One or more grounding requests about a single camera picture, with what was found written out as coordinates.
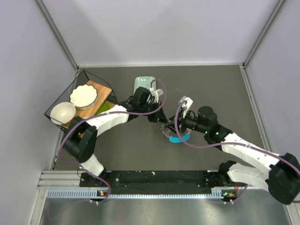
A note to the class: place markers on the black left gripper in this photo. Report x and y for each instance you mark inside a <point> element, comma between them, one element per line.
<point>158,116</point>

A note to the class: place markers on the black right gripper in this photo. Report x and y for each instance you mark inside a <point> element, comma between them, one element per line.
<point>181,120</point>

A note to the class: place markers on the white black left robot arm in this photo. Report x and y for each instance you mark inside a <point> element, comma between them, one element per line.
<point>81,136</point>

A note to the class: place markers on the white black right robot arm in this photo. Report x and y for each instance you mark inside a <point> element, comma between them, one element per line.
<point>278,174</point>

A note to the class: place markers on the light blue rectangular tray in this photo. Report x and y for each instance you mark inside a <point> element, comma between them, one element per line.
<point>146,82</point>

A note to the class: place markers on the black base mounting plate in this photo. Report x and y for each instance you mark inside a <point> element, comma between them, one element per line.
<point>201,178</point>

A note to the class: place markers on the green plate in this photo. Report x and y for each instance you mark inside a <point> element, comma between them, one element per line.
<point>105,107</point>

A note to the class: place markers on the wooden shelf board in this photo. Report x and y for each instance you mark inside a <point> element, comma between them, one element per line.
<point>103,94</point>

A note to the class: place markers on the white fluted bowl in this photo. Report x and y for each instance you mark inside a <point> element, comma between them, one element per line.
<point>84,97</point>

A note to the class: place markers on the white round bowl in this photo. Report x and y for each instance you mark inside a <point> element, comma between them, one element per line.
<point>62,113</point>

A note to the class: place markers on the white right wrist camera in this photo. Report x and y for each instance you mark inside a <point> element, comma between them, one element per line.
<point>185,105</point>

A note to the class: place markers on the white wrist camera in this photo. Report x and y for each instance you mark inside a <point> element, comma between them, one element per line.
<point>156,92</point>
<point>185,105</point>

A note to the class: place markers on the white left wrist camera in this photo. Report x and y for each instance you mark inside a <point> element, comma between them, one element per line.
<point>156,92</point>

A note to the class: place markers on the black wire shelf rack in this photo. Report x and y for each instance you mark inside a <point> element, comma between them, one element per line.
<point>81,79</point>

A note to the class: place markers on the grey slotted cable duct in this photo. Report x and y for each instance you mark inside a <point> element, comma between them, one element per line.
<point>97,194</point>

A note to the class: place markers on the aluminium frame post right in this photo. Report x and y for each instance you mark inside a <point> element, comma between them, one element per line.
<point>278,7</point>

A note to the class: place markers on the aluminium frame post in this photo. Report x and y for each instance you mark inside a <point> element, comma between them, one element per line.
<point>278,7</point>
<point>42,7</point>

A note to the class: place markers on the aluminium frame post left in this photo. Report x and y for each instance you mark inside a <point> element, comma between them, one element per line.
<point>42,7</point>

